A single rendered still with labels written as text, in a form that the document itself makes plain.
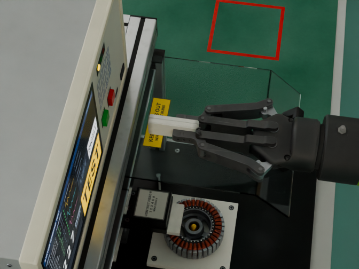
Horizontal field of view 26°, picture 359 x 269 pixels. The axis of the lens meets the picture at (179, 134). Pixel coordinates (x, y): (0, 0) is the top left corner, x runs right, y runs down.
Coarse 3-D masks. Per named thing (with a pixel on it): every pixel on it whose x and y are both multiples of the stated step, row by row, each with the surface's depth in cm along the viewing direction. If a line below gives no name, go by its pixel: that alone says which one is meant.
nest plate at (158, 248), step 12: (216, 204) 148; (228, 204) 148; (228, 216) 146; (204, 228) 145; (228, 228) 145; (156, 240) 144; (228, 240) 144; (156, 252) 142; (168, 252) 142; (216, 252) 142; (228, 252) 142; (156, 264) 141; (168, 264) 141; (180, 264) 141; (192, 264) 141; (204, 264) 141; (216, 264) 141; (228, 264) 141
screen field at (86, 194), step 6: (96, 144) 107; (96, 150) 108; (96, 156) 108; (96, 162) 109; (90, 168) 105; (96, 168) 110; (90, 174) 106; (90, 180) 106; (84, 186) 103; (90, 186) 107; (84, 192) 104; (90, 192) 108; (84, 198) 104; (84, 204) 105; (84, 210) 105
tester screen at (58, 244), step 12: (84, 120) 98; (96, 120) 105; (84, 132) 99; (96, 132) 106; (84, 144) 100; (72, 168) 94; (72, 180) 95; (84, 180) 103; (72, 192) 96; (60, 204) 91; (72, 204) 97; (60, 216) 92; (72, 216) 98; (84, 216) 106; (60, 228) 92; (72, 228) 99; (60, 240) 93; (48, 252) 88; (60, 252) 94; (48, 264) 89; (60, 264) 95; (72, 264) 102
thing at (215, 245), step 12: (192, 204) 144; (204, 204) 143; (192, 216) 145; (204, 216) 144; (216, 216) 142; (216, 228) 141; (168, 240) 140; (180, 240) 140; (192, 240) 140; (204, 240) 140; (216, 240) 140; (180, 252) 140; (192, 252) 140; (204, 252) 139
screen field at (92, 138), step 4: (96, 124) 105; (92, 128) 103; (96, 128) 106; (92, 132) 103; (92, 136) 104; (92, 140) 104; (88, 144) 102; (92, 144) 105; (88, 148) 102; (88, 152) 102; (84, 156) 100; (88, 156) 103; (84, 160) 101; (88, 160) 103; (84, 164) 101; (84, 168) 101; (80, 172) 99; (84, 172) 102; (80, 176) 99; (84, 176) 102; (80, 180) 100; (80, 184) 100; (80, 188) 101; (80, 192) 101
